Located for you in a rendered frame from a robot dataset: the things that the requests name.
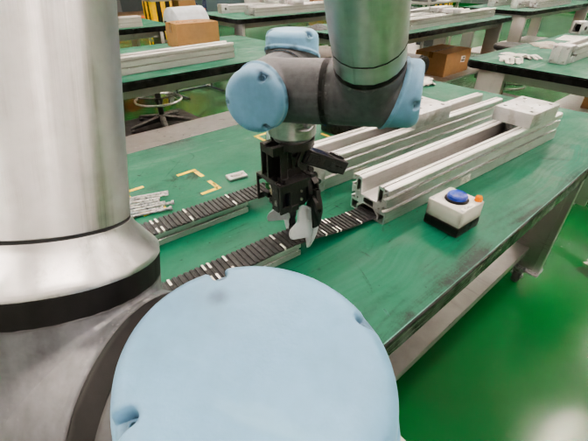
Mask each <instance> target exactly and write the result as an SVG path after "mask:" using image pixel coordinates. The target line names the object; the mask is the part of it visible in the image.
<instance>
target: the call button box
mask: <svg viewBox="0 0 588 441"><path fill-rule="evenodd" d="M450 190H457V189H455V188H453V187H449V188H447V189H445V190H443V191H442V192H439V193H437V194H435V195H433V196H431V197H430V198H429V200H428V205H427V208H426V214H425V216H424V219H423V221H425V222H427V223H428V224H430V225H432V226H433V227H435V228H438V229H439V230H441V231H443V232H445V233H447V234H448V235H451V236H452V237H454V238H457V237H459V236H460V235H462V234H463V233H465V232H466V231H468V230H469V229H471V228H473V227H475V226H476V225H477V224H478V221H479V218H480V217H479V216H480V213H481V210H482V207H483V205H484V201H483V200H482V202H476V201H475V200H474V199H475V197H473V196H471V195H469V194H467V195H468V200H467V201H466V202H456V201H452V200H450V199H448V198H447V193H448V192H449V191H450Z"/></svg>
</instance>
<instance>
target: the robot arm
mask: <svg viewBox="0 0 588 441"><path fill-rule="evenodd" d="M324 6H325V17H326V22H327V29H328V34H329V40H330V46H331V52H332V58H320V54H319V35H318V34H317V32H316V31H314V30H313V29H311V28H306V27H277V28H273V29H270V30H268V31H267V33H266V46H265V47H264V51H265V53H266V55H265V56H263V57H261V58H260V59H257V60H252V61H250V62H248V63H246V64H244V65H243V66H242V67H241V69H240V70H238V71H237V72H236V73H234V74H233V76H232V77H231V78H230V80H229V82H228V84H227V88H226V103H227V108H228V110H229V112H230V114H231V116H232V117H233V118H234V119H235V121H236V122H237V123H238V124H240V125H241V126H242V127H243V128H244V129H246V130H250V131H254V132H265V131H269V135H270V139H269V140H265V141H261V142H260V151H261V167H262V170H261V171H257V172H256V183H257V198H258V199H260V198H263V197H265V196H266V197H267V198H269V202H270V203H271V204H272V209H273V210H272V211H271V212H269V214H268V216H267V220H268V221H281V220H284V223H285V226H286V228H288V229H290V228H291V229H290V232H289V237H290V238H291V239H292V240H296V239H301V238H305V244H306V247H307V248H309V247H310V246H311V245H312V243H313V241H314V239H315V236H316V234H317V232H318V229H319V225H320V222H321V218H322V213H323V203H322V199H321V195H320V189H319V181H318V178H317V176H316V172H314V168H313V166H314V167H317V168H320V169H323V170H327V171H328V172H331V173H334V174H337V173H338V174H342V175H343V174H344V172H345V170H346V168H347V166H348V164H349V163H348V162H347V161H346V160H344V158H343V157H342V156H340V155H339V154H338V153H334V152H330V153H329V152H326V151H323V150H319V149H316V148H313V146H314V143H315V134H316V124H321V125H324V124H328V125H346V126H361V127H377V129H379V130H383V129H385V128H410V127H412V126H414V125H415V124H416V123H417V121H418V118H419V112H420V106H421V99H422V92H423V85H424V73H425V63H424V61H423V60H422V59H414V58H411V57H410V56H407V54H408V43H409V30H410V8H411V0H324ZM259 179H265V180H266V182H265V187H266V188H267V189H265V190H263V191H261V192H260V183H259ZM305 202H306V206H305V205H303V204H305ZM301 205H302V206H301ZM296 216H297V222H296V220H295V218H296ZM0 441H401V435H400V426H399V399H398V392H397V386H396V378H395V374H394V371H393V368H392V365H391V362H390V359H389V356H388V354H387V352H386V349H385V347H384V345H383V344H382V342H381V340H380V338H379V336H378V335H377V333H376V332H375V331H374V329H373V328H372V327H371V325H370V324H369V323H368V322H367V321H366V320H365V319H364V317H363V316H362V314H361V312H360V311H359V310H358V309H357V308H356V307H355V306H354V305H353V304H352V303H351V302H349V301H348V300H347V299H346V298H345V297H343V296H342V295H341V294H339V293H338V292H337V291H336V290H334V289H332V288H331V287H329V286H327V285H326V284H324V283H321V282H320V281H318V280H316V279H314V278H311V277H309V276H306V275H303V274H300V273H297V272H294V271H291V270H287V269H279V268H273V267H263V266H246V267H236V268H230V269H226V271H225V277H223V278H220V279H217V280H213V279H212V278H211V277H210V276H209V275H204V276H199V277H197V278H195V279H193V280H191V281H189V282H187V283H184V284H183V285H181V286H179V287H178V288H177V289H175V290H173V291H170V290H165V289H164V288H163V286H162V284H161V269H160V249H159V242H158V239H157V238H156V237H155V236H154V235H153V234H152V233H150V232H149V231H148V230H147V229H145V228H144V227H143V226H141V225H140V224H139V223H138V222H136V221H135V220H134V219H133V217H132V216H131V214H130V191H129V177H128V164H127V150H126V136H125V122H124V109H123V83H122V69H121V55H120V41H119V28H118V14H117V0H0Z"/></svg>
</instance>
